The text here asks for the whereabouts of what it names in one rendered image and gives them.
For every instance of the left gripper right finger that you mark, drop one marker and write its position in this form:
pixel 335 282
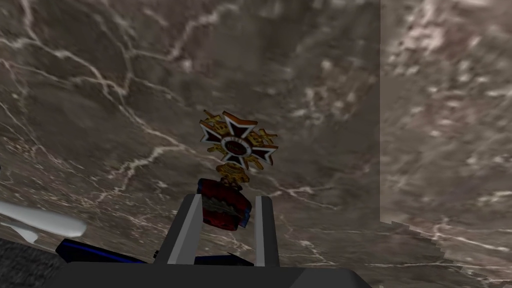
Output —
pixel 264 234

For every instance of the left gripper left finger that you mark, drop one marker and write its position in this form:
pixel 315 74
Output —
pixel 182 236

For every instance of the cross medal with red ribbon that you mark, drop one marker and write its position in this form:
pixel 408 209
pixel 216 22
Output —
pixel 236 148

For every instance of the black and blue flat object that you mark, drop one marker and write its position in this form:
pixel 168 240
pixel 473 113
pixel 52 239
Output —
pixel 100 254

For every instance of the white utensil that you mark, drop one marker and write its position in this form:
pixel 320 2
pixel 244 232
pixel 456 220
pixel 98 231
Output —
pixel 40 220

